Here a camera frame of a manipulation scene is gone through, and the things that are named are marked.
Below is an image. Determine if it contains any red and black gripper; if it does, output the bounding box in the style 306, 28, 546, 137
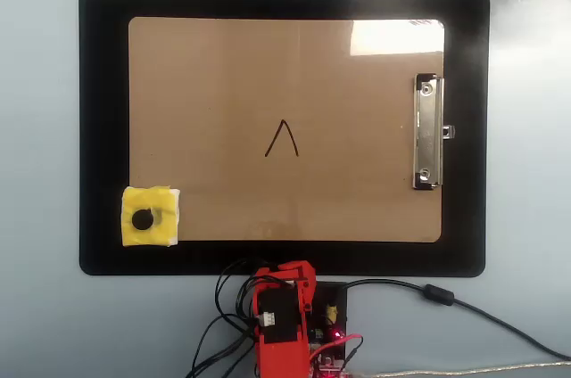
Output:
252, 260, 319, 313

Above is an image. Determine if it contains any yellow sponge with black knob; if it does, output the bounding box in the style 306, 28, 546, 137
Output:
120, 185, 182, 249

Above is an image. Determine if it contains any black controller board base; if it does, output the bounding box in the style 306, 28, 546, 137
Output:
310, 282, 349, 378

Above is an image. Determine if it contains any black marker mark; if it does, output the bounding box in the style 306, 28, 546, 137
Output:
263, 119, 300, 160

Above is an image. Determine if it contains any silver metal clipboard clip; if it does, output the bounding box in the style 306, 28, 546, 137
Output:
410, 73, 456, 192

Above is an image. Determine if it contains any brown glossy clipboard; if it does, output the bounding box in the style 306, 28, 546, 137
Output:
128, 16, 446, 244

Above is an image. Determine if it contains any black rectangular desk mat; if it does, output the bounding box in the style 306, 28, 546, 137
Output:
79, 0, 491, 279

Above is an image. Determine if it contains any red wire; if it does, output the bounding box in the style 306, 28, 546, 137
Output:
307, 333, 364, 366

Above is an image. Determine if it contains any black servo wire bundle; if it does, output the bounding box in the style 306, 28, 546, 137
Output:
190, 257, 269, 378

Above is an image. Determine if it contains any black power cable with ferrite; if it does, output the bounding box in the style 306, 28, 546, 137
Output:
338, 278, 571, 361

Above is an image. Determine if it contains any silver USB cable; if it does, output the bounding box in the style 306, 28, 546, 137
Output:
352, 361, 571, 378

